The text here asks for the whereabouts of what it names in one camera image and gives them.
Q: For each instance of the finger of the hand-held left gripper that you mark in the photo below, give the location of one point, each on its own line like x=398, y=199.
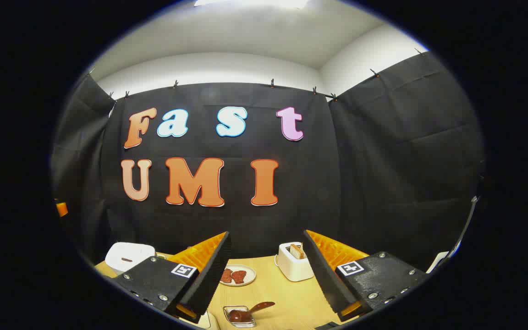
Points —
x=62, y=209

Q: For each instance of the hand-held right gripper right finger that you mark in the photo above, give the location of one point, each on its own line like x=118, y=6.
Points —
x=326, y=279

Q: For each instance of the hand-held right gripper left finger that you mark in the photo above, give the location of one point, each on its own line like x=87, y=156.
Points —
x=210, y=279

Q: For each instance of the brown wooden spoon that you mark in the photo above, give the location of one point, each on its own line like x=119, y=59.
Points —
x=255, y=307

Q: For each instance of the white rice cooker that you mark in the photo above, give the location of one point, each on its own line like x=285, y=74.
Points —
x=129, y=256

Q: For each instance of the white toaster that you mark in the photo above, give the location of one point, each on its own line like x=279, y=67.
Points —
x=294, y=268

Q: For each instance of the white round plate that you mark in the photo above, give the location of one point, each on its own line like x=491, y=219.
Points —
x=248, y=278

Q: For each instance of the toasted bread slice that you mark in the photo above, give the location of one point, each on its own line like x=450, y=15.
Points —
x=297, y=251

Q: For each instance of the black backdrop cloth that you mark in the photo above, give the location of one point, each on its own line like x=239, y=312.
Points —
x=337, y=183

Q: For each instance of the white flat object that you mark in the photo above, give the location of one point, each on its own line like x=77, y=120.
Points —
x=438, y=261

